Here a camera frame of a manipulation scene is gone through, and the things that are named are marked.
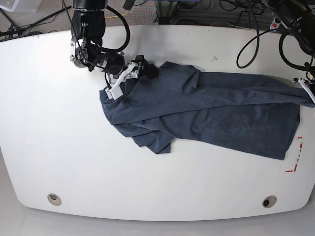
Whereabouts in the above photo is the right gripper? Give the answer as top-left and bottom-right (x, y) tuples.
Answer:
(120, 55), (159, 81)

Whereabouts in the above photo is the blue T-shirt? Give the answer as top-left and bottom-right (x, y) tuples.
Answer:
(99, 62), (315, 160)

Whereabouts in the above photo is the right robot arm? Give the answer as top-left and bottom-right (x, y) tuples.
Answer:
(69, 0), (159, 82)

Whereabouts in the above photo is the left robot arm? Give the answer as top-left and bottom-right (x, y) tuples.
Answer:
(263, 0), (315, 76)

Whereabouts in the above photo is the white power strip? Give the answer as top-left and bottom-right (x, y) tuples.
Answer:
(269, 17), (281, 30)

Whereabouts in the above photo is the red tape rectangle marking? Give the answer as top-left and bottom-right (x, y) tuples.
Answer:
(284, 136), (304, 173)

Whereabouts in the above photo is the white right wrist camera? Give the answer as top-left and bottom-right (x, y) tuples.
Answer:
(105, 85), (123, 100)

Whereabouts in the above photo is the yellow cable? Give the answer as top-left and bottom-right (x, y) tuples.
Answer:
(108, 8), (130, 20)

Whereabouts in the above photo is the left table cable grommet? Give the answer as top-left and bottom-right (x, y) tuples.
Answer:
(47, 193), (62, 206)

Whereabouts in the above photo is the table cable grommet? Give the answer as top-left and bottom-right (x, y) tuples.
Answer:
(47, 193), (62, 206)
(262, 195), (277, 208)

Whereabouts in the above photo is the right table cable grommet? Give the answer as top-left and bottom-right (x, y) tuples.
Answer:
(262, 195), (277, 208)

